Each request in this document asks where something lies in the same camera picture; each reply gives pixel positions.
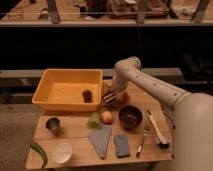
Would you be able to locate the red bowl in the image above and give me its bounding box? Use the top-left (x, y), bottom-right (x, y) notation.
top-left (102, 84), bottom-right (129, 107)

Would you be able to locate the striped eraser block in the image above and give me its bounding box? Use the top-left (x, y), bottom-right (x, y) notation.
top-left (103, 91), bottom-right (116, 105)

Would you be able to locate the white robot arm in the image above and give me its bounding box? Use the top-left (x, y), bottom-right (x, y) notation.
top-left (112, 57), bottom-right (213, 171)

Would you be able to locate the dark brown bowl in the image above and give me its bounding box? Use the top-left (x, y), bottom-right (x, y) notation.
top-left (119, 105), bottom-right (143, 129)

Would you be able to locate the yellow orange fruit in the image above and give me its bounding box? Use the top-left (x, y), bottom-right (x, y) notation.
top-left (101, 111), bottom-right (113, 124)

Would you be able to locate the green cylinder toy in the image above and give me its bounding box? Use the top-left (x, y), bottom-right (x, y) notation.
top-left (87, 112), bottom-right (101, 129)

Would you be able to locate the wooden board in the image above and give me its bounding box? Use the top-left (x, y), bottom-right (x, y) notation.
top-left (26, 83), bottom-right (172, 170)

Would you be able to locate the metal fork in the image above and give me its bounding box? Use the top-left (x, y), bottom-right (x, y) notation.
top-left (136, 129), bottom-right (149, 158)

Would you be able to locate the grey triangular cloth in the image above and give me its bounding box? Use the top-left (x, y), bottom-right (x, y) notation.
top-left (88, 125), bottom-right (111, 159)

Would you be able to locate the blue sponge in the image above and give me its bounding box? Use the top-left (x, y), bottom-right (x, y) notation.
top-left (114, 135), bottom-right (130, 158)

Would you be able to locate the yellow plastic tub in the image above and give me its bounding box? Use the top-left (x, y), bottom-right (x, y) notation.
top-left (32, 69), bottom-right (103, 111)

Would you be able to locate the metal cup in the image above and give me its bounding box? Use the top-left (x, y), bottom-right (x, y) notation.
top-left (45, 117), bottom-right (61, 135)

